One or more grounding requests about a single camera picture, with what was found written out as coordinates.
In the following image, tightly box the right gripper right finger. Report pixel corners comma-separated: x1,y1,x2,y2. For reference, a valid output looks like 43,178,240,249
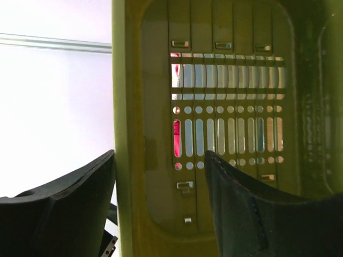
205,150,342,256

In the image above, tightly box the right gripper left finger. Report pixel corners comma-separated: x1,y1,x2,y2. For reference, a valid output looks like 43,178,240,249
1,150,116,256

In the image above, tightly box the olive green plastic tub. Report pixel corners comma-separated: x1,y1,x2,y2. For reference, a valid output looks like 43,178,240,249
111,1,342,256

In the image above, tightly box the magenta crumpled cloth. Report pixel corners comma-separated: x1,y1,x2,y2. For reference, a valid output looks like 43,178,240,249
170,53,182,170

